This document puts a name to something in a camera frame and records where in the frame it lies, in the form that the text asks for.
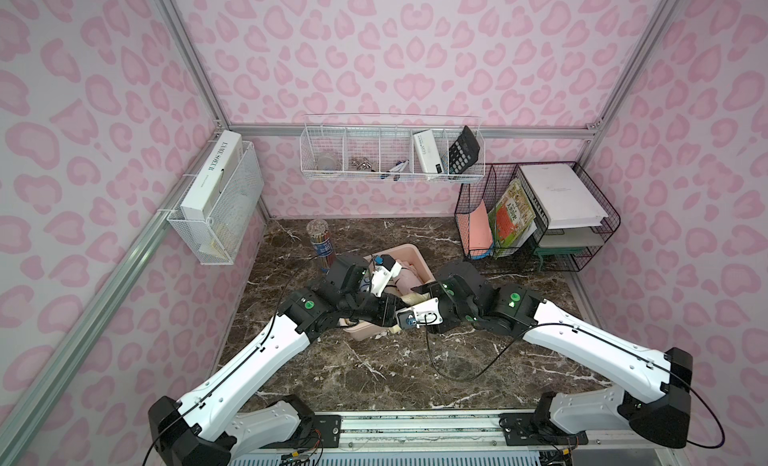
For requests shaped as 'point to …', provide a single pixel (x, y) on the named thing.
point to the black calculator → (463, 153)
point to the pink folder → (475, 231)
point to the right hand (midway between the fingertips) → (418, 297)
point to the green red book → (513, 221)
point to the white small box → (428, 151)
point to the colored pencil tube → (319, 231)
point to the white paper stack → (564, 197)
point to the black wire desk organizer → (557, 250)
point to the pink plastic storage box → (413, 259)
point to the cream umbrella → (410, 299)
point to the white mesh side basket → (236, 219)
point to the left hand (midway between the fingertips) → (411, 310)
